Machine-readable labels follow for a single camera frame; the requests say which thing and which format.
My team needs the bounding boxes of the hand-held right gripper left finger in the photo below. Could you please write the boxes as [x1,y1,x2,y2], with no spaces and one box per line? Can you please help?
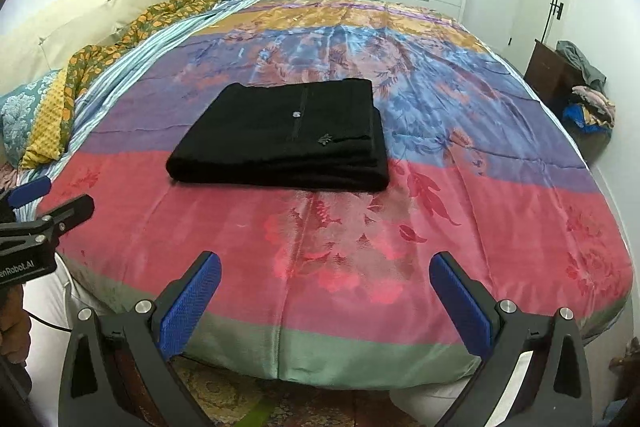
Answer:
[60,251,223,427]

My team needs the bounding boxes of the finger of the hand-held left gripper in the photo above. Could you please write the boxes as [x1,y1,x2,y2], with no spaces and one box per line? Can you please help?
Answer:
[37,193,96,236]
[9,176,52,209]

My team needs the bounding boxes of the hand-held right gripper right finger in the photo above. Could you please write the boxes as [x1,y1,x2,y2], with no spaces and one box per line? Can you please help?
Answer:
[428,251,597,427]

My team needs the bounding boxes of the black pants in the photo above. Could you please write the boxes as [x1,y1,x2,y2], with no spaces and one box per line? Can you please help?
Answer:
[165,78,391,193]

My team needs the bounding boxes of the white bed base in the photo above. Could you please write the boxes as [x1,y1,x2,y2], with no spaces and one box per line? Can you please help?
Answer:
[22,252,533,420]

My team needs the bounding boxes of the teal patterned pillow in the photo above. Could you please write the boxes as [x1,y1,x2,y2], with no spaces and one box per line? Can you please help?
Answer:
[0,69,62,168]

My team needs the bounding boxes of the colourful floral bed blanket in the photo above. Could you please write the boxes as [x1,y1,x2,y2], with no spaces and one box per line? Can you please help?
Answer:
[37,0,635,392]

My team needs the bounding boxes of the patterned floor rug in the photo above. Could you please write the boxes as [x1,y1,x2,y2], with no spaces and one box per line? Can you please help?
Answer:
[165,354,401,427]

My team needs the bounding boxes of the cream padded headboard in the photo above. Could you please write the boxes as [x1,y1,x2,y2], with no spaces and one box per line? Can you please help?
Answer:
[0,0,194,98]

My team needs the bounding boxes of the pile of mixed clothes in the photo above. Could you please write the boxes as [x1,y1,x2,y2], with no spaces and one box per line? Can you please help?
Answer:
[561,84,617,134]

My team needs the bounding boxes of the dark wooden dresser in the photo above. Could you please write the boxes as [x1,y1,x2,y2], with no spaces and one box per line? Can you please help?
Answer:
[524,39,612,164]

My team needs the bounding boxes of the grey clothing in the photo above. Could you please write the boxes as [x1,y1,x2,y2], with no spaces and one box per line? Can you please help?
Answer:
[556,40,607,94]

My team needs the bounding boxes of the black cable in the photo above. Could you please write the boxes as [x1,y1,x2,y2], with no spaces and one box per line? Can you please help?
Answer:
[22,311,73,335]

